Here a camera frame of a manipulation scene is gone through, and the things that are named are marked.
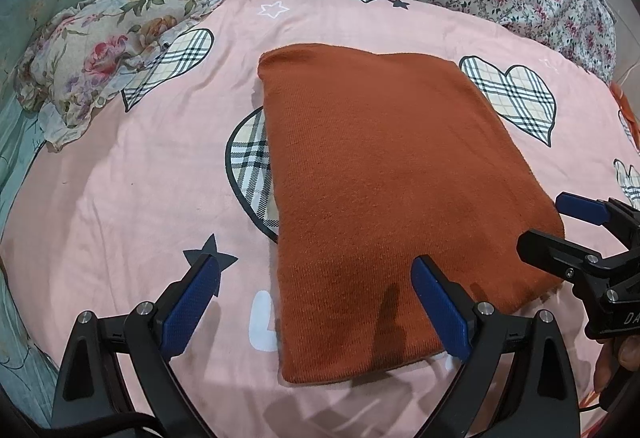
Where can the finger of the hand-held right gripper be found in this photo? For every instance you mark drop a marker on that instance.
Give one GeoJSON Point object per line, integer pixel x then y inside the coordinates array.
{"type": "Point", "coordinates": [550, 250]}
{"type": "Point", "coordinates": [580, 205]}

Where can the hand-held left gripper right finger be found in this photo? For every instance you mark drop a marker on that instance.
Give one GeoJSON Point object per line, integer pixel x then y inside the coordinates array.
{"type": "Point", "coordinates": [440, 314]}

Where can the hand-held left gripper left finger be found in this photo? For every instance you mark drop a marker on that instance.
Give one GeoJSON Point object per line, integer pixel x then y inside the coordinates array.
{"type": "Point", "coordinates": [192, 309]}

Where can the orange knit sweater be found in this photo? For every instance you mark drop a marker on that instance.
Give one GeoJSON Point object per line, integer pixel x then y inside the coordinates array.
{"type": "Point", "coordinates": [380, 168]}

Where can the person's right hand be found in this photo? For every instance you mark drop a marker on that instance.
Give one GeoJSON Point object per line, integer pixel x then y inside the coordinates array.
{"type": "Point", "coordinates": [612, 363]}

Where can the pink printed bedsheet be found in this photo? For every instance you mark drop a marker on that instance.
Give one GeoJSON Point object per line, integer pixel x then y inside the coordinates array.
{"type": "Point", "coordinates": [125, 198]}

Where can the beige floral pillow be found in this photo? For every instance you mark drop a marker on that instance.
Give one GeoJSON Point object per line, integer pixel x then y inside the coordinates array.
{"type": "Point", "coordinates": [110, 38]}

